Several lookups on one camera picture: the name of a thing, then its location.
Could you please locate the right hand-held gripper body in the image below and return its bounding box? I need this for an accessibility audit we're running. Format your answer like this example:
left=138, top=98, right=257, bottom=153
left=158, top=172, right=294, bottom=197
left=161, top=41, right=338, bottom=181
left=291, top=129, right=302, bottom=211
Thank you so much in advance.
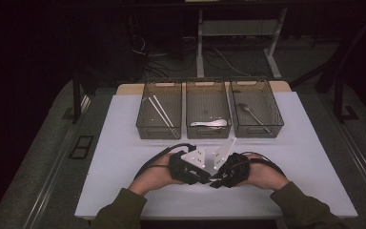
left=213, top=136, right=252, bottom=187

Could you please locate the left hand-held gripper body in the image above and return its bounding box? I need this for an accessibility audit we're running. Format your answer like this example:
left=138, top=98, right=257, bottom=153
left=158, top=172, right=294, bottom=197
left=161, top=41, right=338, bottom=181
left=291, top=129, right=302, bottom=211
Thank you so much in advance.
left=168, top=146, right=207, bottom=186

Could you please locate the white chopstick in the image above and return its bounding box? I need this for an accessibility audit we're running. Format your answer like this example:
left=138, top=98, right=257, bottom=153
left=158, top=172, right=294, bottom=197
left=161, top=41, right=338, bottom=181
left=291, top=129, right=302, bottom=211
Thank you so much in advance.
left=147, top=95, right=179, bottom=139
left=152, top=94, right=174, bottom=128

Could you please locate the metal spoon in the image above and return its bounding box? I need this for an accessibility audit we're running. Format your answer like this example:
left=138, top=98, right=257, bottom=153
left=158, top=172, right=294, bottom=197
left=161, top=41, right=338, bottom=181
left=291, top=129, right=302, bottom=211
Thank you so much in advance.
left=237, top=102, right=273, bottom=135

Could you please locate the brown translucent plastic bin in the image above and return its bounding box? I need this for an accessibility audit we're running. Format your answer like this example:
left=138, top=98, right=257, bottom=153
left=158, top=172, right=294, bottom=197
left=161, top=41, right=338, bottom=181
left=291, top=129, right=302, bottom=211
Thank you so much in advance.
left=185, top=79, right=233, bottom=139
left=135, top=80, right=183, bottom=140
left=229, top=78, right=285, bottom=139

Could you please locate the person's right hand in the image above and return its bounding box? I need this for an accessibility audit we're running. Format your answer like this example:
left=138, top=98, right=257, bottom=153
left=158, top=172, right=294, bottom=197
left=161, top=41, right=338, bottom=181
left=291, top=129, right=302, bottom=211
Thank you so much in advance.
left=236, top=154, right=290, bottom=191

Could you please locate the person's left hand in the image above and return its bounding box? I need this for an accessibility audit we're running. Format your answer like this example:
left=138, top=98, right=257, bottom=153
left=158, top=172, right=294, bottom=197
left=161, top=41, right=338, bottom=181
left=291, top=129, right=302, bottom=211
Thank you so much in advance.
left=128, top=153, right=185, bottom=196

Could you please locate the white table cover sheet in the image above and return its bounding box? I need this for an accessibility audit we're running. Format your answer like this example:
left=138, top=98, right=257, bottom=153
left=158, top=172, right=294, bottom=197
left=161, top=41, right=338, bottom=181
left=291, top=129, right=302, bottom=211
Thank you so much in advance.
left=74, top=91, right=359, bottom=220

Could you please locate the black metal stand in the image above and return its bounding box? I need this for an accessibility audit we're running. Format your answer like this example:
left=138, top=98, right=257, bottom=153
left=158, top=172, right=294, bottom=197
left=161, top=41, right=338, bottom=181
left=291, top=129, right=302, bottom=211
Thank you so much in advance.
left=333, top=77, right=360, bottom=124

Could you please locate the left hand-held gripper cable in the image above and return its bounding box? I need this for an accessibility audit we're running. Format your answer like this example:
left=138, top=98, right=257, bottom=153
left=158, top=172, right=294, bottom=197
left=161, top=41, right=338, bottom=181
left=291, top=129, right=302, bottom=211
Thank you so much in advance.
left=132, top=142, right=197, bottom=180

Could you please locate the hand-held gripper cable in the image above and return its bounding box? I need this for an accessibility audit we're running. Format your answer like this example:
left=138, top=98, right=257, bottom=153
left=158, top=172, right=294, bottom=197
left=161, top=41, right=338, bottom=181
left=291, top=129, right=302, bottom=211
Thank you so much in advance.
left=241, top=152, right=287, bottom=177
left=132, top=142, right=197, bottom=180

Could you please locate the right hand-held gripper cable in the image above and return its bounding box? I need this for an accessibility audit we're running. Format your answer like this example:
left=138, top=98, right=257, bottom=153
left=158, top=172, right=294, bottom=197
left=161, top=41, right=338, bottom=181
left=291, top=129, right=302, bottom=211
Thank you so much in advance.
left=241, top=152, right=287, bottom=177

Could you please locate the black floor cable bundle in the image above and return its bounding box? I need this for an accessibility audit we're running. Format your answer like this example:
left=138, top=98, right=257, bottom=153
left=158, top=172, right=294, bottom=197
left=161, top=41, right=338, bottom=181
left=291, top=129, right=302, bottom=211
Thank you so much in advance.
left=130, top=18, right=198, bottom=79

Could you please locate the white floor cable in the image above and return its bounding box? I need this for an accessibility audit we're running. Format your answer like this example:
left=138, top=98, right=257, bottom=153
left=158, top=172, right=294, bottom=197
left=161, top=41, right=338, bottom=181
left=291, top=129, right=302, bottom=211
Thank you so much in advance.
left=213, top=47, right=253, bottom=77

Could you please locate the white metal desk frame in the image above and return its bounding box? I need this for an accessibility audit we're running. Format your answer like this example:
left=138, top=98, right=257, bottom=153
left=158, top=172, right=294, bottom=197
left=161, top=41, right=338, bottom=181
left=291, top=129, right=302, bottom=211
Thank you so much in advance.
left=195, top=8, right=289, bottom=80

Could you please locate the metal floor rail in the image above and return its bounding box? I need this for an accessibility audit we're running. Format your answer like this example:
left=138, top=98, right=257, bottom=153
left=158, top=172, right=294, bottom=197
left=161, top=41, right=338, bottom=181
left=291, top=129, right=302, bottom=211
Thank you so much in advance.
left=22, top=94, right=92, bottom=229
left=336, top=122, right=366, bottom=204

